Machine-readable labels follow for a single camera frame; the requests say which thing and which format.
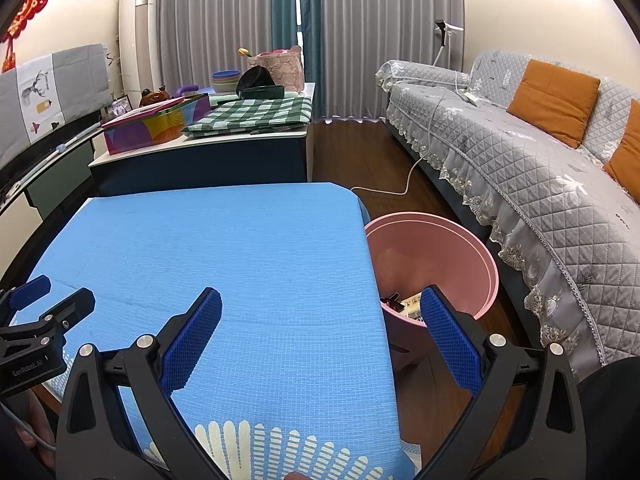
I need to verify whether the pink plastic bin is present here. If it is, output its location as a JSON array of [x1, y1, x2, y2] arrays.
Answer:
[[364, 212, 500, 356]]

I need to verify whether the grey white cover cloth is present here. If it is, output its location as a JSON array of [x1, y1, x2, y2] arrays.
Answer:
[[0, 44, 111, 168]]

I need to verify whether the red wall ornament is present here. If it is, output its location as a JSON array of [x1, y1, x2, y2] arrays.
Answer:
[[0, 0, 49, 73]]

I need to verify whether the person's dark clothing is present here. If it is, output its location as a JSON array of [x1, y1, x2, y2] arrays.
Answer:
[[575, 350, 640, 480]]

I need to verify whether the colourful storage box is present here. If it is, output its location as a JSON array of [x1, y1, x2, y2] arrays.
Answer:
[[101, 93, 211, 156]]

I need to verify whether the black hat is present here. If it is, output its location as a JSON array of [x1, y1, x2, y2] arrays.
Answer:
[[236, 65, 275, 93]]

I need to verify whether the teal curtain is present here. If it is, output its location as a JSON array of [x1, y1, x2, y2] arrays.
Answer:
[[270, 0, 326, 118]]

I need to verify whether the stack of coloured bowls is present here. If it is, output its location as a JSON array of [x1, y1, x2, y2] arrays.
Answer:
[[211, 70, 242, 95]]

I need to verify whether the pink lace basket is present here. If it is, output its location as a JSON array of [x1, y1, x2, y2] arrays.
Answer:
[[246, 45, 304, 93]]

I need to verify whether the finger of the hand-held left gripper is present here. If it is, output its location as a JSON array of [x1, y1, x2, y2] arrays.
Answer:
[[20, 287, 96, 346], [0, 275, 52, 326]]

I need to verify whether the thin white cable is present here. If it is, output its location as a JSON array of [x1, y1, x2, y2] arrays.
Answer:
[[0, 405, 56, 452]]

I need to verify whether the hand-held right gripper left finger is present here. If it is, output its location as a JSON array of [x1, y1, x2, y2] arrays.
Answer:
[[55, 287, 231, 480]]

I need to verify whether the large orange cushion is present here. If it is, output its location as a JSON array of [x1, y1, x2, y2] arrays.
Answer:
[[506, 59, 601, 148]]

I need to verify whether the grey quilted sofa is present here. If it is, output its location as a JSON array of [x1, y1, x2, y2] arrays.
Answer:
[[375, 50, 640, 368]]

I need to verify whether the white rod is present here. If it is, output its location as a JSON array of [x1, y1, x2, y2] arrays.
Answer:
[[0, 127, 103, 191]]

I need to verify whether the green checked cloth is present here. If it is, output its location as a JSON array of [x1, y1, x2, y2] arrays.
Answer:
[[181, 96, 313, 136]]

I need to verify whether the white tower air conditioner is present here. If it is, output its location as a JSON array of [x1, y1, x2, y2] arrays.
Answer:
[[118, 0, 161, 103]]

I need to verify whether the dark cabinet with white top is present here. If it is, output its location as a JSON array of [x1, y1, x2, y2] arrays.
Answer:
[[89, 82, 316, 198]]

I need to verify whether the blue table mat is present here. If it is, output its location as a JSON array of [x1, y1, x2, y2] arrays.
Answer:
[[12, 182, 401, 471]]

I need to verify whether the blue white patterned tablecloth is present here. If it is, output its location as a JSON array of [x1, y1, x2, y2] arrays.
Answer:
[[47, 375, 416, 480]]

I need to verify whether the grey curtain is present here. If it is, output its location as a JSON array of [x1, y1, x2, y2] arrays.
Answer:
[[150, 0, 278, 93], [320, 0, 463, 121]]

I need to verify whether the dark green tray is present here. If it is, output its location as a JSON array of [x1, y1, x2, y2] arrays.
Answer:
[[239, 85, 286, 101]]

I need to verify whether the white power cable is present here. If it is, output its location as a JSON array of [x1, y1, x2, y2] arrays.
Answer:
[[350, 77, 483, 196]]

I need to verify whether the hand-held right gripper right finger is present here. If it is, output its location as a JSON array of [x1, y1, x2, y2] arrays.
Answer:
[[410, 284, 588, 480]]

